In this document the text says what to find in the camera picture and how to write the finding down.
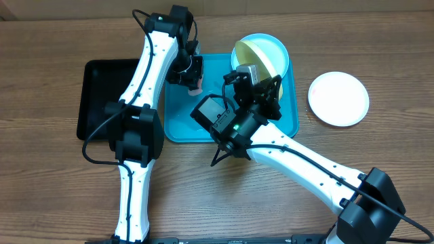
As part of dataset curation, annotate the teal plastic tray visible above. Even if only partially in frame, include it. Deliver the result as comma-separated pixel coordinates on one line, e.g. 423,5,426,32
164,54,299,143

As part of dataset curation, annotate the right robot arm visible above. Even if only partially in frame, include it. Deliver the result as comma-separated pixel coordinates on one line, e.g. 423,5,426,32
191,73,406,243

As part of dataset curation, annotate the white plate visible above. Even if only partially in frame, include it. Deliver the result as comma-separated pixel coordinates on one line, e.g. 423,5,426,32
307,71,370,127

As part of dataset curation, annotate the green pink sponge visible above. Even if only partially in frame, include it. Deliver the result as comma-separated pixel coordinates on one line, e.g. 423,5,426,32
188,79,203,96

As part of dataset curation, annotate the light blue plate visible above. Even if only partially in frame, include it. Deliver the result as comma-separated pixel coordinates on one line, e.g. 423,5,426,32
231,33,290,80

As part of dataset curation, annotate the yellow green plate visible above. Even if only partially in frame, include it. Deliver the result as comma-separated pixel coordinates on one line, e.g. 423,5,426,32
235,40,277,82

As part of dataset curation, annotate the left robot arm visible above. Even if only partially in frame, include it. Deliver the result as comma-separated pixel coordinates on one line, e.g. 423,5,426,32
104,5,203,243

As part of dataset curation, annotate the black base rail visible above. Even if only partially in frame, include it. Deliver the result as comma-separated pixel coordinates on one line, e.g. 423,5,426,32
84,232,340,244

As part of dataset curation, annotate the black rectangular tray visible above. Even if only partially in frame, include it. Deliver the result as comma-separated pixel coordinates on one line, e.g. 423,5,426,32
77,59,139,140

